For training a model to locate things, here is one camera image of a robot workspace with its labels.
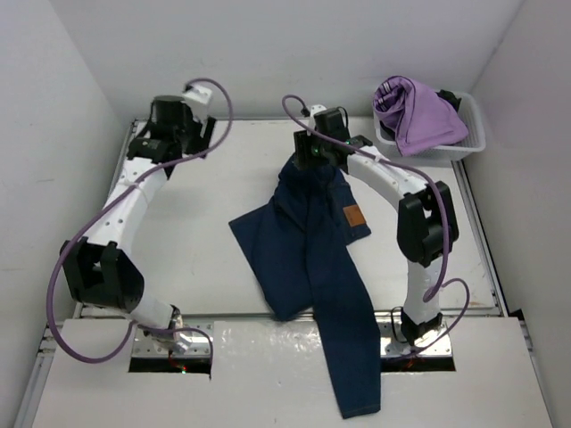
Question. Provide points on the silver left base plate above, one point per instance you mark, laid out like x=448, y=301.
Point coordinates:
x=194, y=342

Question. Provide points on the purple folded garment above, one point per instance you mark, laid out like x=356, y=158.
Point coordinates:
x=416, y=118

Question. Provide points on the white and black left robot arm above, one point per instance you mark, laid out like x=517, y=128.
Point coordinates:
x=98, y=268

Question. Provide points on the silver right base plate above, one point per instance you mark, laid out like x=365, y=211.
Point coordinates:
x=435, y=343

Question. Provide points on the dark blue denim trousers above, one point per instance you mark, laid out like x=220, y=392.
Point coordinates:
x=296, y=245

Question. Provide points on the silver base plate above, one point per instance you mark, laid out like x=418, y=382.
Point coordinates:
x=435, y=343
x=194, y=342

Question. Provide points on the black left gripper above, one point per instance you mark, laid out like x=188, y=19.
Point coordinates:
x=203, y=132

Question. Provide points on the white plastic basket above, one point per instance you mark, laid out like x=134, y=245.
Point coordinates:
x=468, y=112

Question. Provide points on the black garment in basket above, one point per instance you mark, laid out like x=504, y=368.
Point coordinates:
x=450, y=98

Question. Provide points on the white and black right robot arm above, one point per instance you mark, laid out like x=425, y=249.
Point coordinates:
x=426, y=220

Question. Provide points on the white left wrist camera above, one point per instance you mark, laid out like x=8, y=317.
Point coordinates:
x=198, y=99

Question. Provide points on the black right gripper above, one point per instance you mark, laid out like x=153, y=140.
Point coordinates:
x=305, y=155

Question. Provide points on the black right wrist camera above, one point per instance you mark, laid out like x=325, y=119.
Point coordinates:
x=328, y=122

